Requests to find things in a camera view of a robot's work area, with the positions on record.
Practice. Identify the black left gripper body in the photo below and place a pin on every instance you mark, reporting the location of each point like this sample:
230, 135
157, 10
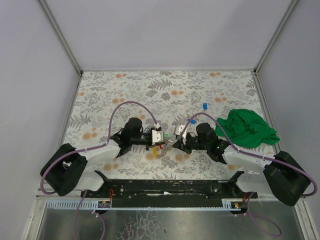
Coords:
151, 141

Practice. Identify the spiral keyring with yellow handle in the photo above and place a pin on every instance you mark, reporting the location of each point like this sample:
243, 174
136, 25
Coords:
161, 150

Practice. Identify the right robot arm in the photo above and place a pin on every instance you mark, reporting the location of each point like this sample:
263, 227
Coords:
279, 175

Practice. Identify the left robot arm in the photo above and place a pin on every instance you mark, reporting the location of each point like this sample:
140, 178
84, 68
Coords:
66, 168

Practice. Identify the blue tag key lower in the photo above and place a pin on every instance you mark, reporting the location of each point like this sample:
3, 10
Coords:
192, 121

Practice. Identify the blue tag key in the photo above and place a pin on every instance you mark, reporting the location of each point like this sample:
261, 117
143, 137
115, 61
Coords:
204, 108
192, 121

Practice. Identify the blue tag key upper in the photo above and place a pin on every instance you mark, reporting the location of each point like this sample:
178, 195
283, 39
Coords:
204, 108

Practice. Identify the floral table mat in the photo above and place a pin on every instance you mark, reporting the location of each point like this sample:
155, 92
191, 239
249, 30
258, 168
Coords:
106, 100

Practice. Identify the green cloth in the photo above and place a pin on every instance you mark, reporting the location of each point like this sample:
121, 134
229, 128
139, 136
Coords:
245, 128

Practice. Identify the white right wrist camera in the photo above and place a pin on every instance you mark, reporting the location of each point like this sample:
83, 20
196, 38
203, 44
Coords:
180, 132

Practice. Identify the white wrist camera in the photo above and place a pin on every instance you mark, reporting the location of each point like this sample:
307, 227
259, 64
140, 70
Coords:
157, 135
180, 132

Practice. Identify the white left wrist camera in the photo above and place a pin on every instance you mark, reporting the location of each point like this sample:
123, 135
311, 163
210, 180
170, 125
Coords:
157, 135

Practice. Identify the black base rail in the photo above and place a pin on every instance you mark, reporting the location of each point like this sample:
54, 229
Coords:
131, 189

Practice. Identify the white cable duct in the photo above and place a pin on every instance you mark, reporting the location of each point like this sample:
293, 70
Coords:
160, 203

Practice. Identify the left aluminium frame post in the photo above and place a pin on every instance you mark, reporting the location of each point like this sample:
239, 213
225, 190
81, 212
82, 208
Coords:
59, 35

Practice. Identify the aluminium frame post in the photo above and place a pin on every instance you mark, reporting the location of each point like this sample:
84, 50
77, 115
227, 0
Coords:
59, 35
278, 31

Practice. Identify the right aluminium frame post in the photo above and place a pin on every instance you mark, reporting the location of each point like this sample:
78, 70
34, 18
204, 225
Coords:
278, 31

